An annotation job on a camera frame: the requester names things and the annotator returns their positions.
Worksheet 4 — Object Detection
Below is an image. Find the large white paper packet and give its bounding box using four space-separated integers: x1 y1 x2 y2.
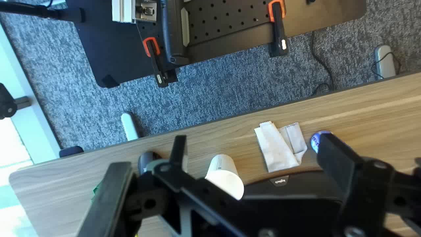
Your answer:
253 122 301 174

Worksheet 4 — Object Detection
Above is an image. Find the orange black clamp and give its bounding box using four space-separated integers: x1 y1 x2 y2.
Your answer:
142 36 177 87
267 0 289 58

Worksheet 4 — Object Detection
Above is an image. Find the small white paper packet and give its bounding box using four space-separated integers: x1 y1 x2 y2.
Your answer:
280 123 307 164

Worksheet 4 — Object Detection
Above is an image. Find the white desk foot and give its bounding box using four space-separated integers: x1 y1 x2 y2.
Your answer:
373 44 398 81
119 112 140 143

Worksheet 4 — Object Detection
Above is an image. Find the black floor cable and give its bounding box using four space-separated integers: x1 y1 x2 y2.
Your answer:
309 31 336 97

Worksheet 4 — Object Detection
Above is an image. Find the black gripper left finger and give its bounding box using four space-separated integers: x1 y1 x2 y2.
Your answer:
77 161 169 237

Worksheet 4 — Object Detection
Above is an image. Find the white paper cup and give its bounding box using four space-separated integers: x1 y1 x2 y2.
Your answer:
203 153 244 202

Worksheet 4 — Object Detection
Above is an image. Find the blue gum container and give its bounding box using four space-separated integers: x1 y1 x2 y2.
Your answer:
309 131 330 156

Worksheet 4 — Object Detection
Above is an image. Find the black tripod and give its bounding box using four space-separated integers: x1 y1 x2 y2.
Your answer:
0 83 32 122

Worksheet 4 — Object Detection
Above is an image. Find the dark desk edge bracket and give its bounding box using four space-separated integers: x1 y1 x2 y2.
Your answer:
57 145 84 158

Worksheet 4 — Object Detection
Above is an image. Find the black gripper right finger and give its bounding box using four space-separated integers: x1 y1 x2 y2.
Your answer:
315 132 392 237

